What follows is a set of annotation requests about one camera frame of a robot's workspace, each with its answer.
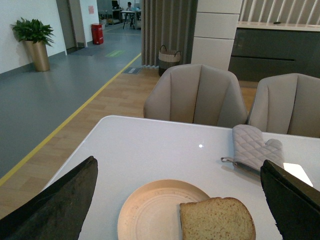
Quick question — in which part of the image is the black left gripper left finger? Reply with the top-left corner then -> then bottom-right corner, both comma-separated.
0,156 -> 98,240

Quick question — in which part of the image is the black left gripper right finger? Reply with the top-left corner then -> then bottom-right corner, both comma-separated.
260,160 -> 320,240

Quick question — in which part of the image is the bread slice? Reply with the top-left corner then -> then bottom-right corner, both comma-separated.
179,197 -> 256,240

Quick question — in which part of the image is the grey quilted oven mitt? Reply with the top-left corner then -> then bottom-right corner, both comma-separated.
220,124 -> 284,172

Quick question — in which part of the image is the beige round plate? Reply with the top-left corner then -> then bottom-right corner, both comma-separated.
117,179 -> 210,240

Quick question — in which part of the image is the beige chair right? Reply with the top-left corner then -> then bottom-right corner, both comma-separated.
247,73 -> 320,138

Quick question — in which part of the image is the beige chair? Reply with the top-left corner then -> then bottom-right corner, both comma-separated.
143,64 -> 248,128
247,73 -> 320,138

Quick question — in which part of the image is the beige chair left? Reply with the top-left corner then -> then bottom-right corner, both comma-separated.
143,64 -> 248,128

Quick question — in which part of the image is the grey kitchen counter cabinet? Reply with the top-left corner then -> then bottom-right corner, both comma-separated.
228,26 -> 320,82

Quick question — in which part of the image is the green potted plant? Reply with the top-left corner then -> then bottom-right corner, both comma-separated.
11,18 -> 54,72

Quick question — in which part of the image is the red bin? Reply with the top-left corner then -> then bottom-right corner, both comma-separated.
91,23 -> 104,45

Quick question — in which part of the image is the woven laundry basket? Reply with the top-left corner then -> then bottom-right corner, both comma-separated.
158,44 -> 182,76

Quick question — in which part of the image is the grey pleated curtain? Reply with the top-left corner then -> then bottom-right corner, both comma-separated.
140,0 -> 198,66

